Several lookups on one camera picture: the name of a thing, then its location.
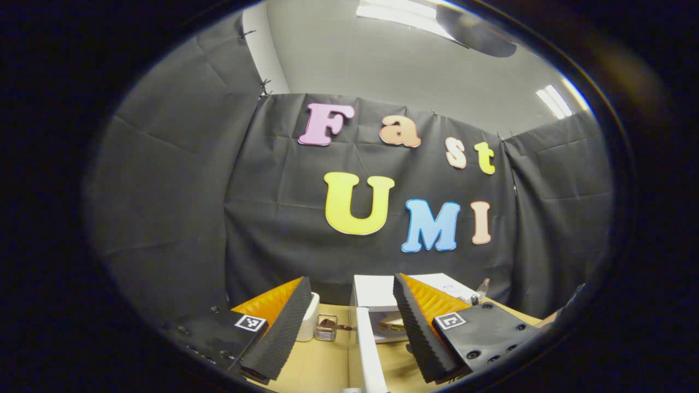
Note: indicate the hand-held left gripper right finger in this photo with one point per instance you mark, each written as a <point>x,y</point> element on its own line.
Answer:
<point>423,338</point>

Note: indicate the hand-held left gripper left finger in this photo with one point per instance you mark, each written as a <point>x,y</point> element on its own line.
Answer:
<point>273,338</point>

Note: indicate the white microwave oven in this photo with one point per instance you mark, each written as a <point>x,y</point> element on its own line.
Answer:
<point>377,289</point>

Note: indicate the white toaster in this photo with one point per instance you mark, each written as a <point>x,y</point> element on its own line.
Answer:
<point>308,322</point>

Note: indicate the brown utensil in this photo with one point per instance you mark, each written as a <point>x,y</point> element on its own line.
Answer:
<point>327,325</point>

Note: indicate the clear plastic bottle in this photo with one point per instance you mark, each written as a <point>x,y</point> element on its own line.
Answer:
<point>483,289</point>

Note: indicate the black backdrop cloth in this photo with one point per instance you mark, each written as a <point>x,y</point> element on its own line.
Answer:
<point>191,191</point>

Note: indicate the small ceiling light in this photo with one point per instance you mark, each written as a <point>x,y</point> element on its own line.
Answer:
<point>554,101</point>

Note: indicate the long ceiling light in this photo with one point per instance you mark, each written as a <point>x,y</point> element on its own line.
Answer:
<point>398,13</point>

